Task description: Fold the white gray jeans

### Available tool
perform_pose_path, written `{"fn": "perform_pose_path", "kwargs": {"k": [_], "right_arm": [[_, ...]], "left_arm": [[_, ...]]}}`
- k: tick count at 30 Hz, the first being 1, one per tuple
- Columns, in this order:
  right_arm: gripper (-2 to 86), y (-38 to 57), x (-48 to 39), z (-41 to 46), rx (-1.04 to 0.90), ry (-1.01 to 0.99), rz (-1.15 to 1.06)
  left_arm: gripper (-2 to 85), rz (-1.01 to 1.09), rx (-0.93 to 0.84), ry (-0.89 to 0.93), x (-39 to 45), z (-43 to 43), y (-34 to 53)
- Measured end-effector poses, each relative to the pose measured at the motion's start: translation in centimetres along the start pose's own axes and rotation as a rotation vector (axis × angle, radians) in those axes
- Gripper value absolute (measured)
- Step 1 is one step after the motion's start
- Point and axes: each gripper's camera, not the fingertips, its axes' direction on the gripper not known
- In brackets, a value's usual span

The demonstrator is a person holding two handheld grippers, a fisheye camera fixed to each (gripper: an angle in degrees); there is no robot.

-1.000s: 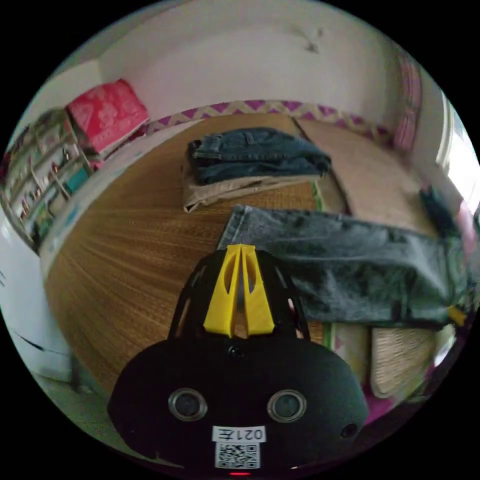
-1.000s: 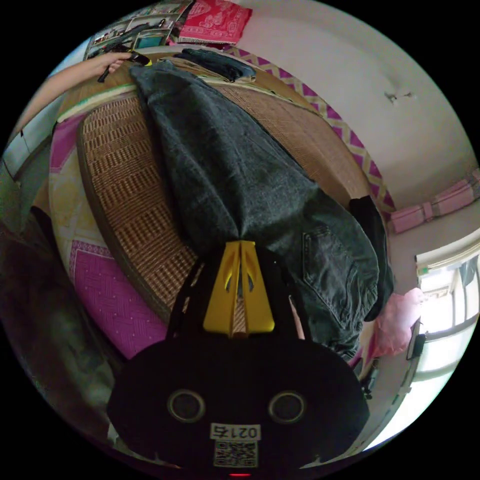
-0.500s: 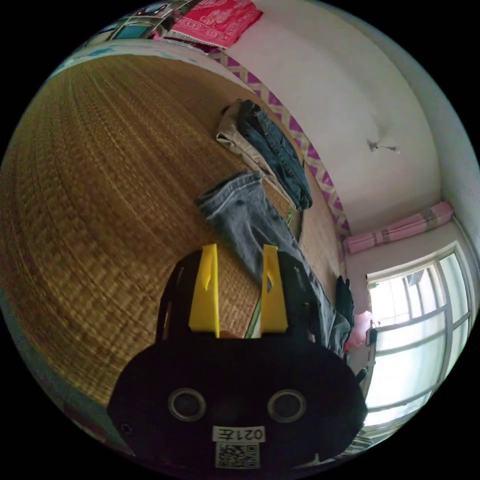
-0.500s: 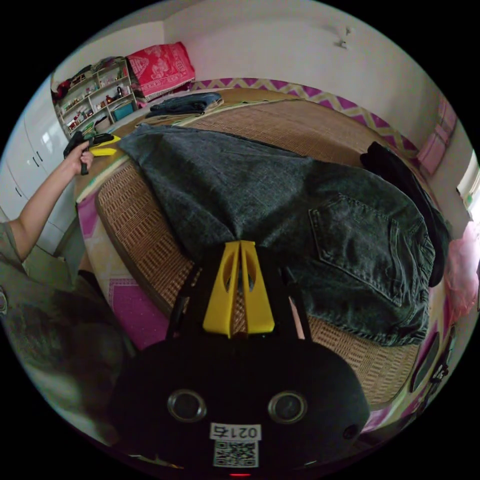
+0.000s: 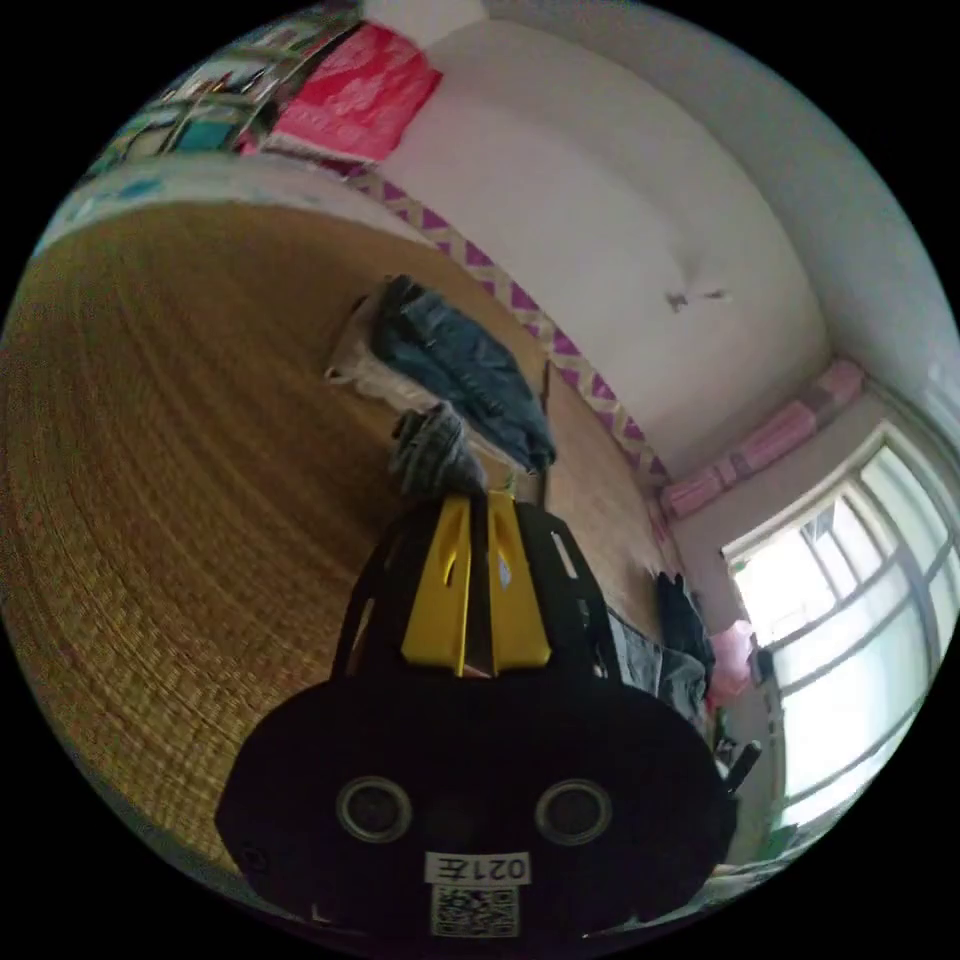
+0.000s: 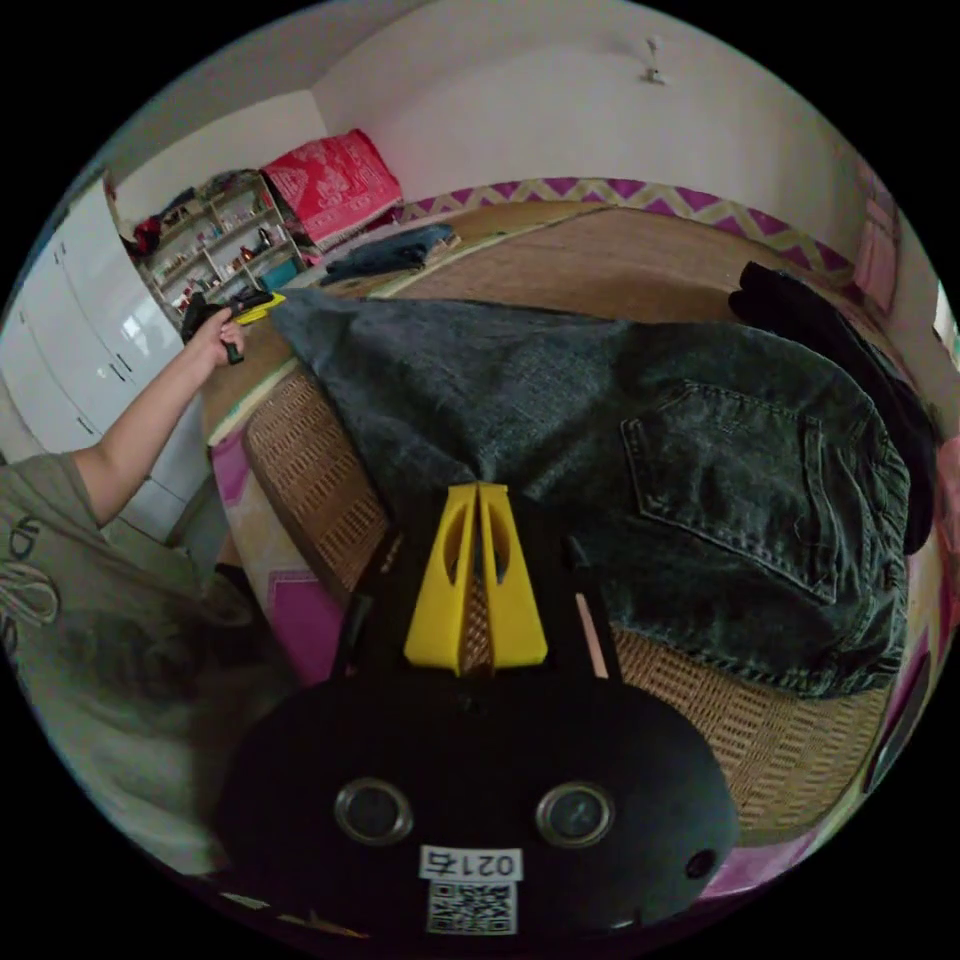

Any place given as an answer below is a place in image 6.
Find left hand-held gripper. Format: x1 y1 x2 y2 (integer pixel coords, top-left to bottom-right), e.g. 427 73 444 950
182 289 290 367

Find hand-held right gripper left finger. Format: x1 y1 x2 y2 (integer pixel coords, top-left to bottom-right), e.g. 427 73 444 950
403 483 481 674

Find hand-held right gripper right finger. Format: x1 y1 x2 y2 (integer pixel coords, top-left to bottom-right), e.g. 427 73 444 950
477 483 550 669

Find gray washed jeans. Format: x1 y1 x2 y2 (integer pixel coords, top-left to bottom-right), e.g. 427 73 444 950
269 288 913 700

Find person's left forearm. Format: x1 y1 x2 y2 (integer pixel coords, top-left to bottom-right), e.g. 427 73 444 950
73 338 219 528

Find person's left hand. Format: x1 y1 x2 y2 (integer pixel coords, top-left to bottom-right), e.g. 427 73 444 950
188 310 240 370

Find white shelf with bottles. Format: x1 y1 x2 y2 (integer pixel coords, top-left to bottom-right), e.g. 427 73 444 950
131 169 310 312

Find pile of clothes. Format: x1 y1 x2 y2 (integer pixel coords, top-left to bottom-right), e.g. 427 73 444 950
320 222 460 287

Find red patterned blanket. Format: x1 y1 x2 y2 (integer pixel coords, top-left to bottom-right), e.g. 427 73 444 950
258 128 404 254

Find white glossy cupboard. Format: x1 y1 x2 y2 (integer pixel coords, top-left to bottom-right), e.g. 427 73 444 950
0 173 220 543

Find bed with woven mat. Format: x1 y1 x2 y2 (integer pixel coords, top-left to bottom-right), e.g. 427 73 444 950
202 176 939 901

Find person's body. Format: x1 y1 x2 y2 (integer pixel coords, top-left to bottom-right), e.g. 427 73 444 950
0 451 301 879

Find black garment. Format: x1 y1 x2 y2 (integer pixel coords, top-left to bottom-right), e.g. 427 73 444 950
727 260 940 558

